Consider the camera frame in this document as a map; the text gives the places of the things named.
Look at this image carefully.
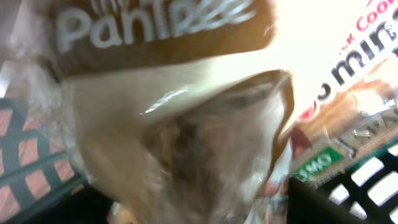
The grey plastic lattice basket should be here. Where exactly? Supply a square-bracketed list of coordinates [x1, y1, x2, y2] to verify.
[1, 99, 397, 224]

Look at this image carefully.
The beige bread bag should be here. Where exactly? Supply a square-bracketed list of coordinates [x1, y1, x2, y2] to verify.
[1, 1, 292, 223]

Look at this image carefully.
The red spaghetti packet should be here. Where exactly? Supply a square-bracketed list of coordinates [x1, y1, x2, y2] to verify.
[289, 0, 398, 184]

